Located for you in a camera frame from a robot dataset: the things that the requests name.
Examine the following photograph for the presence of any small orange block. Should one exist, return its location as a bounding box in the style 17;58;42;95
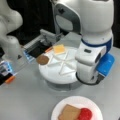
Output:
5;76;15;84

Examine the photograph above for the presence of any white divided serving tray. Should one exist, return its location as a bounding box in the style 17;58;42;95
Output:
39;46;77;84

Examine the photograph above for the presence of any yellow cheese slice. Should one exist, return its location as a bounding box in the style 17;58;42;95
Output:
53;44;65;54

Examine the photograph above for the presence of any brown meat patty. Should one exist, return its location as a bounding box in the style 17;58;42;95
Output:
36;55;49;65

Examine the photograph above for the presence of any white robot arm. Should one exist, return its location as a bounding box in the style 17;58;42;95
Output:
0;0;114;85

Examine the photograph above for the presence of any red tomato slice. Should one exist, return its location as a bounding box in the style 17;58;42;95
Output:
79;108;92;120

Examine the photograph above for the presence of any white round plate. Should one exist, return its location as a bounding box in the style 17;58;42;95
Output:
51;96;103;120

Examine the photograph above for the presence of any white blue gripper body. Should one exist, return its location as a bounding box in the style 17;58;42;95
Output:
75;41;115;85

